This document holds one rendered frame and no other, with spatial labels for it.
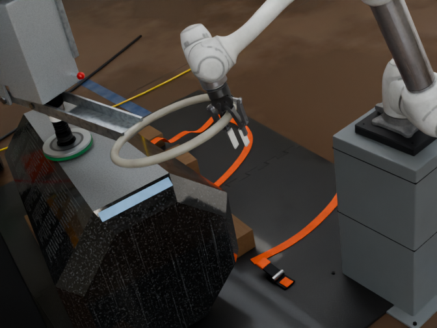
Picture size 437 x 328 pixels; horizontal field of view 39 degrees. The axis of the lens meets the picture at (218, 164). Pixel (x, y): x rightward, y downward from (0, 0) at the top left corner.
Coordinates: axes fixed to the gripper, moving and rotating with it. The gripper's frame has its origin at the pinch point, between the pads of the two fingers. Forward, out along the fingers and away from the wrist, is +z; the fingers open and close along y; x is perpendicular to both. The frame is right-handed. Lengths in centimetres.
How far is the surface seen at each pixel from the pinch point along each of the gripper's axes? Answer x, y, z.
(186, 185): -11.5, 37.6, 21.3
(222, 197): -24, 33, 37
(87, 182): 3, 71, 5
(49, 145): -14, 97, -8
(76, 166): -7, 81, 1
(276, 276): -37, 33, 93
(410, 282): -29, -30, 94
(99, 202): 14, 60, 9
